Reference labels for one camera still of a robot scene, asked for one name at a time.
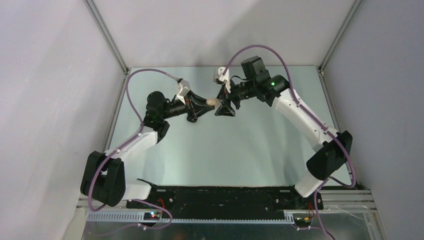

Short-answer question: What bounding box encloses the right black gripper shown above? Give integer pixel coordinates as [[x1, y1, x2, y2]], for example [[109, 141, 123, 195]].
[[214, 78, 257, 118]]

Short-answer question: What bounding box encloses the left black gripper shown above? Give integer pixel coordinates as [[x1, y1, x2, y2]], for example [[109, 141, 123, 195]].
[[160, 90, 214, 121]]

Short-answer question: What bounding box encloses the beige earbud charging case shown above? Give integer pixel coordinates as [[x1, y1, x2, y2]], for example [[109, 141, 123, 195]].
[[206, 98, 221, 108]]

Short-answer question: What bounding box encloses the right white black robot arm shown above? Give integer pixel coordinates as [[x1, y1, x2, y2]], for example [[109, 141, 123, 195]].
[[214, 56, 353, 209]]

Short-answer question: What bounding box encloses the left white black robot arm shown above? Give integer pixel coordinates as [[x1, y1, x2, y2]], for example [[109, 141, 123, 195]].
[[80, 91, 219, 208]]

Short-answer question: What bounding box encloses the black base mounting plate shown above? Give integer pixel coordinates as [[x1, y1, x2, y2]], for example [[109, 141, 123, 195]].
[[146, 186, 324, 220]]

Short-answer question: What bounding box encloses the left controller circuit board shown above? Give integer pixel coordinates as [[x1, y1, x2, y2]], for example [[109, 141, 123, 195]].
[[143, 211, 162, 221]]

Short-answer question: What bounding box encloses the controller circuit board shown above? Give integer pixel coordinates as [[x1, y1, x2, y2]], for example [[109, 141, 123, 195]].
[[143, 211, 162, 221], [294, 216, 314, 229]]

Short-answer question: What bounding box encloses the right controller circuit board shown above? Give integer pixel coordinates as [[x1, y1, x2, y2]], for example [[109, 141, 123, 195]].
[[294, 216, 314, 229]]

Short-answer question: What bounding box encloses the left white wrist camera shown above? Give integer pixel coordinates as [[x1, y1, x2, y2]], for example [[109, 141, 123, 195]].
[[175, 78, 191, 105]]

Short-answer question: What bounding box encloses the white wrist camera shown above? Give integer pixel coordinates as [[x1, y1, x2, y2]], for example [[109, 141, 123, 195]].
[[175, 78, 191, 105], [213, 66, 231, 93]]

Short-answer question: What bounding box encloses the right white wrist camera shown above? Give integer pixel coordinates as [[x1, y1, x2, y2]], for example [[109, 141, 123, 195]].
[[213, 66, 231, 93]]

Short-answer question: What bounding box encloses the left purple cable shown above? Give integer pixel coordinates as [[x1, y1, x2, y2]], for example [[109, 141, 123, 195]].
[[88, 68, 183, 231]]

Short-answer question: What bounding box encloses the purple cable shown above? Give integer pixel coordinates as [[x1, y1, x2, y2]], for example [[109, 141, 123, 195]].
[[223, 44, 357, 240], [88, 68, 183, 231]]

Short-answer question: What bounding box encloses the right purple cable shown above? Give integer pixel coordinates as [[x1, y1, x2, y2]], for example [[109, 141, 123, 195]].
[[223, 44, 357, 240]]

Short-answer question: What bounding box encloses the grey slotted cable duct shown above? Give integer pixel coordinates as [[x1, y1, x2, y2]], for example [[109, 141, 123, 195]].
[[86, 211, 295, 224]]

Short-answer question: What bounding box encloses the aluminium frame rail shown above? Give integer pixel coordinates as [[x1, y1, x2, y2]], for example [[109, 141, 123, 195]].
[[76, 189, 377, 211]]

